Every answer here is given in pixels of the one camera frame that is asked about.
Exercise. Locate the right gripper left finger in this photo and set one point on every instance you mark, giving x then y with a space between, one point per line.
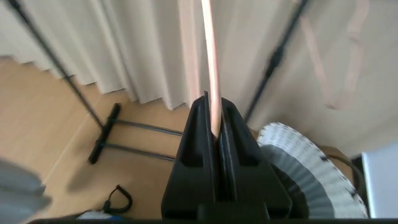
189 180

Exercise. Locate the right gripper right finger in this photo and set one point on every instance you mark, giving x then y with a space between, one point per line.
252 180

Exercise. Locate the pale grey shorts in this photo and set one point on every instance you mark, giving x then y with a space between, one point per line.
18 186

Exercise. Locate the white laundry basket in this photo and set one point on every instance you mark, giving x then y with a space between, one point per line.
295 146

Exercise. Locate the black clothes rack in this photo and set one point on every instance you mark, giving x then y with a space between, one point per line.
104 133

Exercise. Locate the beige curtain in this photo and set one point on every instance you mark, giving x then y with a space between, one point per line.
140 46

